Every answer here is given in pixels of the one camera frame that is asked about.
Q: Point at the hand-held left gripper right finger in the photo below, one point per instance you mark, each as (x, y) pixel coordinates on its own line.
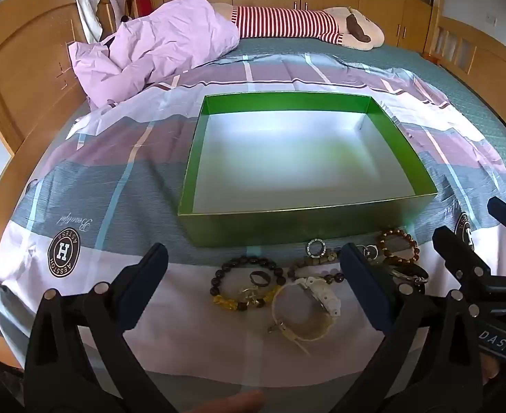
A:
(367, 288)

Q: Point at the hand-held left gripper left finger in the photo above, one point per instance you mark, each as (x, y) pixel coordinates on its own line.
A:
(143, 284)

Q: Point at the white wrist watch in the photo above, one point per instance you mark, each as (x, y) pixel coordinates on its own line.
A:
(322, 296)

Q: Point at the black wrist band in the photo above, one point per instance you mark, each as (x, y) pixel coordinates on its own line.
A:
(412, 272)

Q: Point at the green cardboard box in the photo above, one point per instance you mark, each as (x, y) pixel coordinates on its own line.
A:
(279, 228)

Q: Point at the teal bed mat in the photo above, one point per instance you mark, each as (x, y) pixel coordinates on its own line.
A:
(464, 90)

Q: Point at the pink quilt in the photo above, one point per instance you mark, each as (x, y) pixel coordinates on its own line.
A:
(171, 38)

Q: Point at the wooden bed end board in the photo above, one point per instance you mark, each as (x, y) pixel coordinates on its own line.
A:
(25, 64)

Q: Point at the wooden chair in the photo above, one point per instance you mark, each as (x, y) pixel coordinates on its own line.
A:
(106, 8)

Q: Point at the striped plush toy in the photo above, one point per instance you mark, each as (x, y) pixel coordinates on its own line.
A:
(287, 21)

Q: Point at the white shirt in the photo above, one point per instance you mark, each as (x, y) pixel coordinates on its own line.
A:
(87, 6)

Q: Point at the wooden bed side rail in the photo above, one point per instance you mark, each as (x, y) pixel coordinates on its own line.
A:
(481, 43)

